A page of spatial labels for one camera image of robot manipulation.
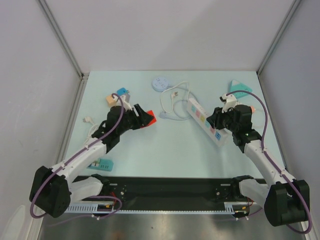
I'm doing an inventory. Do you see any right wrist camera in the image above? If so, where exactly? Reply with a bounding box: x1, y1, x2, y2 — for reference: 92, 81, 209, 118
219, 94, 241, 113

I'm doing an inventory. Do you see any blue square plug adapter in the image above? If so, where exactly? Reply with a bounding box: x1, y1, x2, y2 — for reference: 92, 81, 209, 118
116, 87, 130, 97

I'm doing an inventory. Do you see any aluminium frame rail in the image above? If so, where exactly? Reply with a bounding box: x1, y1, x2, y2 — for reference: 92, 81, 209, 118
36, 0, 90, 81
256, 0, 303, 77

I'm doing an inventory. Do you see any aluminium frame rail left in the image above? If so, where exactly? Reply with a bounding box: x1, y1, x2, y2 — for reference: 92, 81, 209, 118
36, 0, 90, 81

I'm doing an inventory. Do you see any aluminium frame rail right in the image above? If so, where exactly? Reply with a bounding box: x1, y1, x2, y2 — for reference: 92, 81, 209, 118
256, 0, 303, 77

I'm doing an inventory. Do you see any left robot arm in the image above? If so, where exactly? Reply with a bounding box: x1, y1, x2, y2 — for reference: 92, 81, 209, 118
29, 104, 156, 219

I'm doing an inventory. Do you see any light blue socket cable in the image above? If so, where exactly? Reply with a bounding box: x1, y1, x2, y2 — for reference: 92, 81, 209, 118
158, 85, 201, 121

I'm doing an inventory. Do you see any teal triangular power strip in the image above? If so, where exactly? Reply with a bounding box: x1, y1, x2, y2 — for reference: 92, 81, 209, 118
228, 79, 253, 99

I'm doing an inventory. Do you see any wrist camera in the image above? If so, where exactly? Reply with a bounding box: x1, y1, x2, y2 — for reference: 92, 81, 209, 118
219, 94, 241, 113
111, 93, 132, 111

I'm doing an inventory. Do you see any white power cable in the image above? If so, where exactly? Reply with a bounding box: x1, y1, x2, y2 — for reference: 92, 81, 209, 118
82, 80, 192, 146

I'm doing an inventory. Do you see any red cube adapter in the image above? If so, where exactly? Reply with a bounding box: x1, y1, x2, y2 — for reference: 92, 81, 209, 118
141, 110, 157, 128

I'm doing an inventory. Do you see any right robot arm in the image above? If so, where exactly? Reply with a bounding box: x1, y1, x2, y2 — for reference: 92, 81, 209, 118
206, 104, 312, 227

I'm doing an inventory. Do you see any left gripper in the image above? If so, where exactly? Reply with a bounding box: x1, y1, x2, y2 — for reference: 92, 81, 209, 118
117, 104, 153, 135

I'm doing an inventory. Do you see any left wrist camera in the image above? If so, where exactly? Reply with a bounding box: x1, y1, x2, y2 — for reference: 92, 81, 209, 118
111, 93, 132, 111

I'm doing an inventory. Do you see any wooden tan plug adapter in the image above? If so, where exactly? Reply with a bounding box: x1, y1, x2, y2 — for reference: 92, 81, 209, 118
105, 94, 118, 108

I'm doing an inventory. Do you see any white slotted cable duct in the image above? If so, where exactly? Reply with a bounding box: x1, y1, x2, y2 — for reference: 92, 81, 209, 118
65, 202, 115, 214

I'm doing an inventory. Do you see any teal rectangular power strip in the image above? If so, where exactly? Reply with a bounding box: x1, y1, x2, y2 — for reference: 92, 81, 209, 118
87, 158, 114, 172

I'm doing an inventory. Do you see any light blue round socket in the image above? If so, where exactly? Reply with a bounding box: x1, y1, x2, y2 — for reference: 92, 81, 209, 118
151, 76, 170, 92

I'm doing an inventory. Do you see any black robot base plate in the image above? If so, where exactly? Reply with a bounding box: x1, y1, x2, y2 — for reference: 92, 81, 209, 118
98, 176, 254, 212

